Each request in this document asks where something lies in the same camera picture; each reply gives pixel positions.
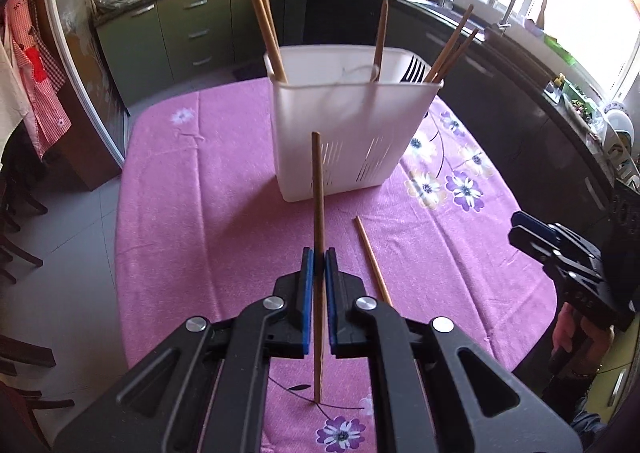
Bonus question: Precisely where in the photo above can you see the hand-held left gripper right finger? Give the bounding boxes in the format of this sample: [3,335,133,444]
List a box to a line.
[324,247,583,453]

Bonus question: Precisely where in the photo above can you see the red checkered apron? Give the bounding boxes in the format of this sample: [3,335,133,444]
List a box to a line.
[5,0,71,159]

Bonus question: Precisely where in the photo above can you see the green kitchen cabinet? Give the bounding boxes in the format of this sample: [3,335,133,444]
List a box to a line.
[95,0,311,106]

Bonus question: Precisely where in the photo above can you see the small potted plants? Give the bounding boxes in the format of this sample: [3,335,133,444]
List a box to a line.
[547,74,606,129]

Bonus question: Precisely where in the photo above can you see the dark wooden chair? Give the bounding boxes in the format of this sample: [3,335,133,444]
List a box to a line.
[0,173,48,284]
[0,333,76,453]

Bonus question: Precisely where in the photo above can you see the purple floral tablecloth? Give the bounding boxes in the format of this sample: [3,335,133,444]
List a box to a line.
[115,78,558,453]

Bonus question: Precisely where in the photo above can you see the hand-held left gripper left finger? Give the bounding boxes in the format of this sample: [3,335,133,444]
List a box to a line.
[52,247,317,453]

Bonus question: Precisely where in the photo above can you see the dark fork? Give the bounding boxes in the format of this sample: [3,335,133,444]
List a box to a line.
[400,58,428,84]

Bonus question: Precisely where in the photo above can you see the white framed glass door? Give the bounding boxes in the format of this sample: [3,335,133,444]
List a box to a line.
[42,0,126,174]

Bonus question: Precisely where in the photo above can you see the person's right hand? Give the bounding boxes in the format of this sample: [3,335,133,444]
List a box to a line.
[552,304,617,376]

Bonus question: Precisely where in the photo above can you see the steel sink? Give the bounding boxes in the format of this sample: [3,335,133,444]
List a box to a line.
[397,0,488,31]

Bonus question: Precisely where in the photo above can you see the dark kitchen cabinet run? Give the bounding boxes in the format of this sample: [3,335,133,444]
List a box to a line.
[285,0,616,234]

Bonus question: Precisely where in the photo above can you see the white slotted utensil basket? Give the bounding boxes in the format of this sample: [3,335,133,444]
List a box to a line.
[263,46,445,204]

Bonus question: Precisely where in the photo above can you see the steel kitchen faucet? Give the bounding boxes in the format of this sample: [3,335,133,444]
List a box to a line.
[497,0,548,36]

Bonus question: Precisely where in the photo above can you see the green container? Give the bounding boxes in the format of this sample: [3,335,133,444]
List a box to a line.
[545,36,576,64]

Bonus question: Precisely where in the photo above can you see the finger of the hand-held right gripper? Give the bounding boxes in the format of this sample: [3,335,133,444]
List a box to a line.
[507,227,607,292]
[510,211,601,259]

